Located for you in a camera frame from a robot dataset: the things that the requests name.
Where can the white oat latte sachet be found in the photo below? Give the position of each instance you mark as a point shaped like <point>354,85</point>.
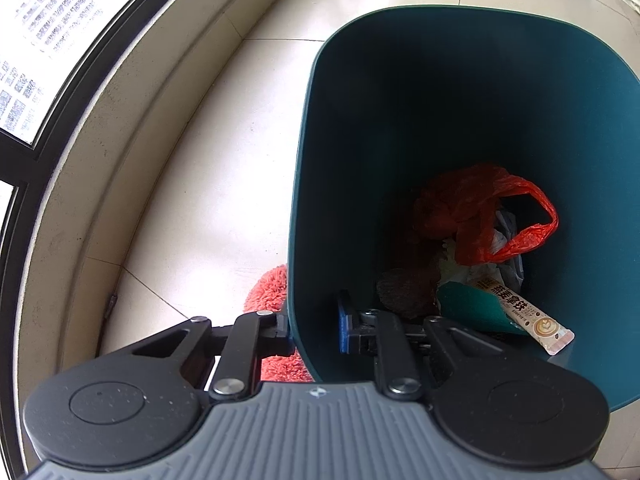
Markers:
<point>548,332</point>

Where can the black window frame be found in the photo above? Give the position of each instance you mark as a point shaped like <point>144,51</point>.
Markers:
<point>54,56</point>

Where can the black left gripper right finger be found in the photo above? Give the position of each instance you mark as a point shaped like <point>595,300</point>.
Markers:
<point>409,361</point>

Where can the red fluffy slipper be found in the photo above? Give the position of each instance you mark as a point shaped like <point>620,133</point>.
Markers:
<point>269,294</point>

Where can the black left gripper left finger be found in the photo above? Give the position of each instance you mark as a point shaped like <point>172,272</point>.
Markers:
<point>224,361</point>

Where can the dark teal trash bin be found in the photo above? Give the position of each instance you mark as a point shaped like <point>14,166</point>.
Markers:
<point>401,96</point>

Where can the red plastic bag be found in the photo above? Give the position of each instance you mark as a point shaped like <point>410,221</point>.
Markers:
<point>464,204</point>

